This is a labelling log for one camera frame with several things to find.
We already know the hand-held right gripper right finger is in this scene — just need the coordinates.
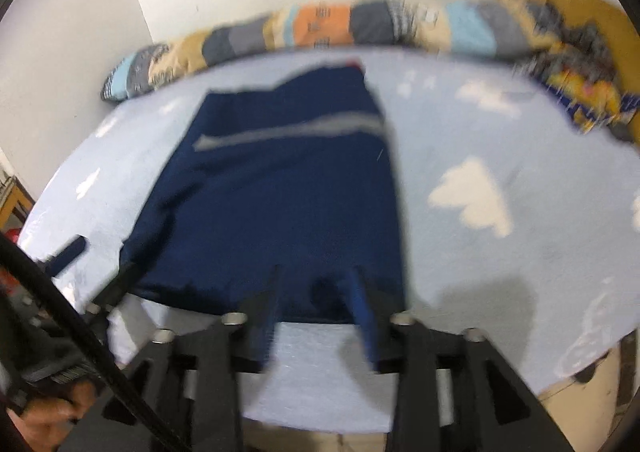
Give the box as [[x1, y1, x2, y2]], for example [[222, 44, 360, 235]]
[[345, 265, 576, 452]]

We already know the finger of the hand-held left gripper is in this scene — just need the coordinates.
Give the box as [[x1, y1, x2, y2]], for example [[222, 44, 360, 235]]
[[85, 259, 148, 318], [45, 235, 90, 279]]

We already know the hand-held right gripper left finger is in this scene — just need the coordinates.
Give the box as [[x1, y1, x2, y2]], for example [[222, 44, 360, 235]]
[[60, 265, 283, 452]]

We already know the navy work jacket red collar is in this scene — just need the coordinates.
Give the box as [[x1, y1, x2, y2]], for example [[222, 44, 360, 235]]
[[120, 57, 411, 325]]

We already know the person's left hand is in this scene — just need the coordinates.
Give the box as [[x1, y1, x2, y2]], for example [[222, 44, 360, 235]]
[[7, 379, 98, 452]]

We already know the wooden furniture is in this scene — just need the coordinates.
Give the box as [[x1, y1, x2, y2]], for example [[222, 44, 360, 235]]
[[0, 147, 36, 233]]

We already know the light blue cloud bed sheet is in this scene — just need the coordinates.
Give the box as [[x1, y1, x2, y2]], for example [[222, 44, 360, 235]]
[[17, 47, 640, 433]]

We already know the rolled patchwork quilt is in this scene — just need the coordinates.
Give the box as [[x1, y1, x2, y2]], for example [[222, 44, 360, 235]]
[[100, 0, 546, 103]]

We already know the dark yellow patterned cloth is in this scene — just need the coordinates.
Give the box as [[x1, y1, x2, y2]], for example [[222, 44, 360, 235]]
[[520, 0, 640, 143]]

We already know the black cable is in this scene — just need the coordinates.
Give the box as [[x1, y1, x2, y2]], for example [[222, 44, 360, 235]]
[[0, 232, 193, 452]]

